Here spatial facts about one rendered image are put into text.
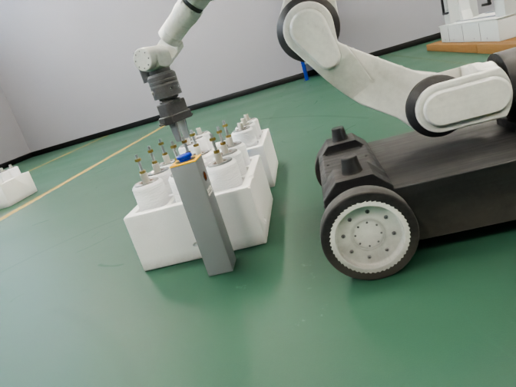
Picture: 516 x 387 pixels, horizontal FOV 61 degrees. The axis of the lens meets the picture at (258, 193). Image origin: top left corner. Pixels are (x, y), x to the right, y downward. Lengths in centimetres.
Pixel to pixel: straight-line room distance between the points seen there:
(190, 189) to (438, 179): 57
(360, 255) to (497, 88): 47
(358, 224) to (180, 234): 58
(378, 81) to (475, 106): 22
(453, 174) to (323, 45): 39
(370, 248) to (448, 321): 22
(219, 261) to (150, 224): 26
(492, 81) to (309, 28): 41
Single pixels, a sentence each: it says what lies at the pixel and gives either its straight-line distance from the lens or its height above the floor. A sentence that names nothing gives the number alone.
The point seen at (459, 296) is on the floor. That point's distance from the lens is 89.
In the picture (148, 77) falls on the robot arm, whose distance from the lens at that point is 140.
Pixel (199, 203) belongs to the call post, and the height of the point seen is 21.
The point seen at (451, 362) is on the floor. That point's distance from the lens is 76.
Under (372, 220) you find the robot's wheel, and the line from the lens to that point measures 93.
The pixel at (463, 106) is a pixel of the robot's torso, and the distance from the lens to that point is 109.
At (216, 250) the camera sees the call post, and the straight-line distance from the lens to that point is 116.
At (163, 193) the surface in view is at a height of 21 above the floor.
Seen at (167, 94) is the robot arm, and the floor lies 48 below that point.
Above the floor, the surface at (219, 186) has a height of 19.
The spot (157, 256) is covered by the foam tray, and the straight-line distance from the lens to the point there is 135.
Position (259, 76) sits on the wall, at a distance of 760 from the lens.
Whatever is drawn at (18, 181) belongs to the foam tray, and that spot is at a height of 14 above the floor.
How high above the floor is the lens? 50
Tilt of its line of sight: 16 degrees down
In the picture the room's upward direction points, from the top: 17 degrees counter-clockwise
